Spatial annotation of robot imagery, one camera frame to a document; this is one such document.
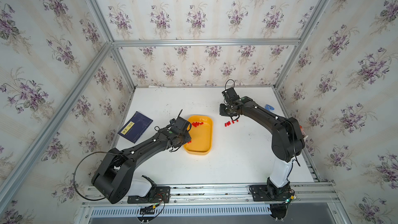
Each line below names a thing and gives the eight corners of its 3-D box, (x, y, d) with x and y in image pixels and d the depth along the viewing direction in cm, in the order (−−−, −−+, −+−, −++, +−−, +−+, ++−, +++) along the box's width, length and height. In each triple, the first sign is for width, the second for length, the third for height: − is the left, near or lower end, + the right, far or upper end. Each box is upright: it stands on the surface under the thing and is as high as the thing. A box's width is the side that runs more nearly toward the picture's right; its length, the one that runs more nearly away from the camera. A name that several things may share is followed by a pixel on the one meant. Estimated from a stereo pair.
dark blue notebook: (117, 133, 97) (115, 131, 95) (136, 113, 107) (135, 111, 105) (137, 144, 92) (135, 142, 90) (155, 122, 103) (154, 120, 100)
